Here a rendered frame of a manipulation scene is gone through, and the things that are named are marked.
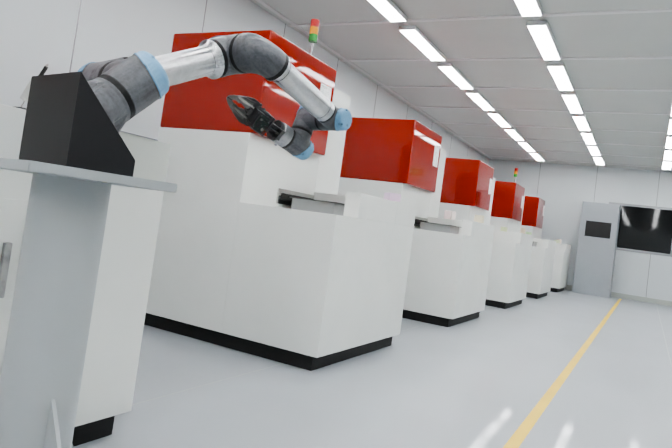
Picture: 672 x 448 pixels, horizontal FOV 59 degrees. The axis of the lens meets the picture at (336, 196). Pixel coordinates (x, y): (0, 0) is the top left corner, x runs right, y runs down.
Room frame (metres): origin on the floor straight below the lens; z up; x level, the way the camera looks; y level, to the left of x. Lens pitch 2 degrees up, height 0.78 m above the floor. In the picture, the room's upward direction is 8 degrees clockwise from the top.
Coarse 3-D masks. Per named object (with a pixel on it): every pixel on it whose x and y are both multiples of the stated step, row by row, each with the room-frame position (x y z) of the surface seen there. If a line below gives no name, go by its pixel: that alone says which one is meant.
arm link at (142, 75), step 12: (120, 60) 1.39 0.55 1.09; (132, 60) 1.36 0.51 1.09; (144, 60) 1.36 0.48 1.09; (156, 60) 1.38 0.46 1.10; (108, 72) 1.33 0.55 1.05; (120, 72) 1.33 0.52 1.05; (132, 72) 1.34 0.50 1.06; (144, 72) 1.35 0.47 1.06; (156, 72) 1.37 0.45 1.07; (132, 84) 1.33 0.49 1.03; (144, 84) 1.35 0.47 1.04; (156, 84) 1.37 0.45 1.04; (168, 84) 1.41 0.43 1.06; (132, 96) 1.33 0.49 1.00; (144, 96) 1.36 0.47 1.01; (156, 96) 1.39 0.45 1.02; (144, 108) 1.39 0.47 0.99
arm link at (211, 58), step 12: (216, 36) 1.78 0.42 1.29; (228, 36) 1.72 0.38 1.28; (192, 48) 1.66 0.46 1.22; (204, 48) 1.68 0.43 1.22; (216, 48) 1.68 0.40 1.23; (228, 48) 1.69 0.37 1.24; (108, 60) 1.47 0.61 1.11; (168, 60) 1.58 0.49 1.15; (180, 60) 1.60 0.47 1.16; (192, 60) 1.63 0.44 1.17; (204, 60) 1.66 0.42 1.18; (216, 60) 1.69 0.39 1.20; (228, 60) 1.70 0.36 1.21; (84, 72) 1.44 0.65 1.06; (96, 72) 1.41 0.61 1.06; (168, 72) 1.57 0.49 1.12; (180, 72) 1.60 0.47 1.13; (192, 72) 1.64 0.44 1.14; (204, 72) 1.67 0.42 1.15; (216, 72) 1.71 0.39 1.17; (228, 72) 1.74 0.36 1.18; (240, 72) 1.74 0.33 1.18
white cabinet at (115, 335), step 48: (0, 192) 1.48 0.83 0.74; (144, 192) 1.90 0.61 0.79; (0, 240) 1.50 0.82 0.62; (144, 240) 1.92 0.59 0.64; (0, 288) 1.50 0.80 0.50; (96, 288) 1.78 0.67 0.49; (144, 288) 1.95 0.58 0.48; (0, 336) 1.53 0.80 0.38; (96, 336) 1.80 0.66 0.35; (96, 384) 1.83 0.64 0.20; (96, 432) 1.91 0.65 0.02
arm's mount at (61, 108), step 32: (32, 96) 1.30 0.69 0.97; (64, 96) 1.21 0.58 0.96; (96, 96) 1.20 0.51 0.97; (32, 128) 1.28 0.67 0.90; (64, 128) 1.19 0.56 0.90; (96, 128) 1.21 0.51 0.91; (32, 160) 1.27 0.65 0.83; (64, 160) 1.18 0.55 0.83; (96, 160) 1.22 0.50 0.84; (128, 160) 1.28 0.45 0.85
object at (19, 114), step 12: (0, 108) 1.45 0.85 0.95; (12, 108) 1.48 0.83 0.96; (0, 120) 1.46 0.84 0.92; (12, 120) 1.48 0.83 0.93; (24, 120) 1.51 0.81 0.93; (0, 132) 1.46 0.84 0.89; (12, 132) 1.49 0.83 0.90; (0, 144) 1.46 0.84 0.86; (12, 144) 1.49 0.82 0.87; (0, 156) 1.47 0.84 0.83; (12, 156) 1.50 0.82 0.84
